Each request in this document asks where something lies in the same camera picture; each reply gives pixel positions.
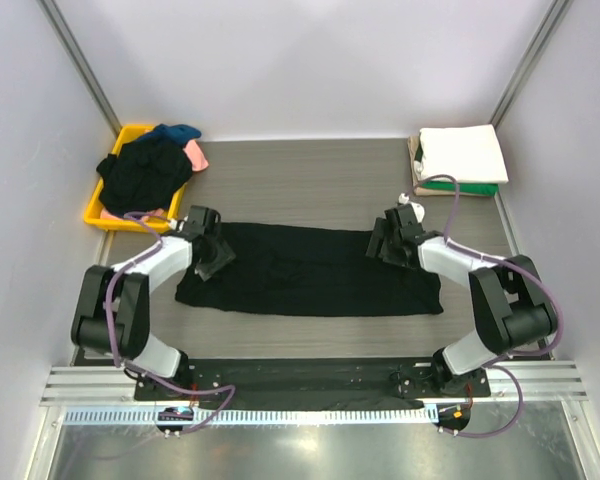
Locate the black t shirt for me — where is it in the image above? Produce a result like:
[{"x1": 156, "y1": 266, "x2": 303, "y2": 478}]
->
[{"x1": 175, "y1": 222, "x2": 443, "y2": 317}]

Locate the yellow plastic bin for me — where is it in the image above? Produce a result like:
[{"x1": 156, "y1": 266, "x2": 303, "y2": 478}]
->
[{"x1": 83, "y1": 124, "x2": 186, "y2": 232}]

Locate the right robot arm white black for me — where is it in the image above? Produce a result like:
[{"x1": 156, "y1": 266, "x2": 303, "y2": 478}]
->
[{"x1": 366, "y1": 201, "x2": 563, "y2": 396}]

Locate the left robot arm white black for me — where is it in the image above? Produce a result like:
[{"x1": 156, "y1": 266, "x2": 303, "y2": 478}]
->
[{"x1": 71, "y1": 205, "x2": 236, "y2": 400}]

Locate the pink shirt in bin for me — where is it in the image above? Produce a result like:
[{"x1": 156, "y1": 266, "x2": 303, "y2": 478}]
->
[{"x1": 100, "y1": 140, "x2": 210, "y2": 222}]

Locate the black shirt in bin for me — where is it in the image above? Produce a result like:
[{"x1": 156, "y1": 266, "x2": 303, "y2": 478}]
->
[{"x1": 96, "y1": 139, "x2": 195, "y2": 220}]

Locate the folded white t shirt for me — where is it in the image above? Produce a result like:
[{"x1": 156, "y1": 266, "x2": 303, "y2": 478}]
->
[{"x1": 416, "y1": 124, "x2": 509, "y2": 184}]

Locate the blue shirt in bin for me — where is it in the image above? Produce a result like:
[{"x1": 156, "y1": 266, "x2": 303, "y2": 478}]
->
[{"x1": 137, "y1": 124, "x2": 202, "y2": 148}]

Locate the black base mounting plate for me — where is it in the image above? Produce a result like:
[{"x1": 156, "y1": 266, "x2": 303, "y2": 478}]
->
[{"x1": 124, "y1": 357, "x2": 491, "y2": 432}]

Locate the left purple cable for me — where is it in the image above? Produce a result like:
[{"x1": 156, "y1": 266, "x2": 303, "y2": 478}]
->
[{"x1": 79, "y1": 210, "x2": 237, "y2": 460}]

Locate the slotted cable duct strip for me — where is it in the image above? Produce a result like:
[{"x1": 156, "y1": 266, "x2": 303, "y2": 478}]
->
[{"x1": 63, "y1": 405, "x2": 439, "y2": 427}]

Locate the right aluminium frame post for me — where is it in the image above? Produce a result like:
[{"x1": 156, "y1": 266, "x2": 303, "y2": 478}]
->
[{"x1": 490, "y1": 0, "x2": 573, "y2": 129}]

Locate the aluminium frame post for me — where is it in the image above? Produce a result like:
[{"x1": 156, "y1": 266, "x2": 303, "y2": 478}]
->
[
  {"x1": 36, "y1": 0, "x2": 122, "y2": 138},
  {"x1": 490, "y1": 0, "x2": 573, "y2": 129}
]

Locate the left aluminium frame post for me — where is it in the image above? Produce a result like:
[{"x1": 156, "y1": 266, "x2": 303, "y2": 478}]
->
[{"x1": 36, "y1": 0, "x2": 122, "y2": 138}]

